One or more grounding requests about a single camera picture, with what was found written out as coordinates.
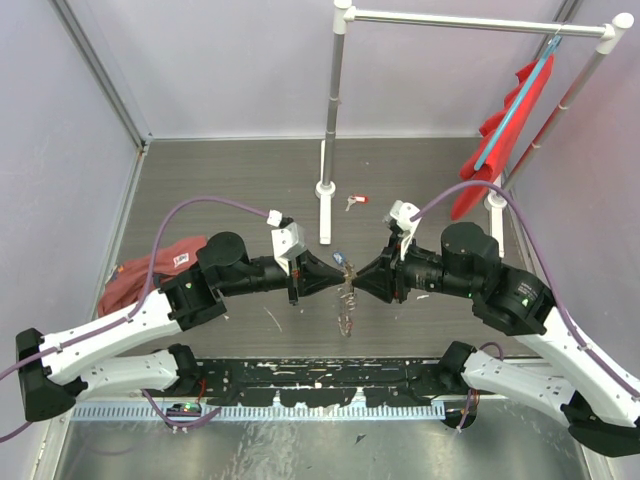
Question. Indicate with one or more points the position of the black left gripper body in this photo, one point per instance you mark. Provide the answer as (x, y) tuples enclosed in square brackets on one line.
[(263, 277)]

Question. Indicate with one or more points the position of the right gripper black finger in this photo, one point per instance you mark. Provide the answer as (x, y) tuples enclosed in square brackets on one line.
[(380, 289), (378, 271)]

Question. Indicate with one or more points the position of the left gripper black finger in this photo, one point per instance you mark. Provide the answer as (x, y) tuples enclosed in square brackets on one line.
[(314, 270), (311, 285)]

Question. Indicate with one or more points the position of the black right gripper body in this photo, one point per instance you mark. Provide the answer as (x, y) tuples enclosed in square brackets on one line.
[(417, 269)]

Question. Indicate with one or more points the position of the metal disc with keyrings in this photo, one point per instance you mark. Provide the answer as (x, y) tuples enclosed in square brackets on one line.
[(347, 301)]

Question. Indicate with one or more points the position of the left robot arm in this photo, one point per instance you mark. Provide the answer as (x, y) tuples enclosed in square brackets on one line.
[(56, 370)]

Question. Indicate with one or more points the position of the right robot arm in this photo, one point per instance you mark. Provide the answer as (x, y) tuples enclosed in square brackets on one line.
[(588, 392)]

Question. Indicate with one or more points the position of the key with red tag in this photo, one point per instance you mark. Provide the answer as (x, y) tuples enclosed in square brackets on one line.
[(356, 199)]

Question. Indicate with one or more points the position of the red cloth on hanger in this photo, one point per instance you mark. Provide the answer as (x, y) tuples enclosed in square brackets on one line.
[(497, 158)]

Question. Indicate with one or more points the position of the blue clothes hanger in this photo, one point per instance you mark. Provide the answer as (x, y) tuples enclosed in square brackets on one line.
[(501, 131)]

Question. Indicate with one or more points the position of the white clothes rack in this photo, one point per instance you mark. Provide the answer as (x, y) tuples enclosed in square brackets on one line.
[(345, 12)]

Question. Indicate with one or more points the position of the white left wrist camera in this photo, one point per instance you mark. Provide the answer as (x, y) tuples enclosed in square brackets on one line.
[(287, 239)]

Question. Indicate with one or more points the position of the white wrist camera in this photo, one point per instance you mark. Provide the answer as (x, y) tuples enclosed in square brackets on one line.
[(402, 219), (287, 239)]

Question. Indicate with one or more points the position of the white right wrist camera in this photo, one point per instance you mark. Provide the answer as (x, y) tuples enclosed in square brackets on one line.
[(402, 219)]

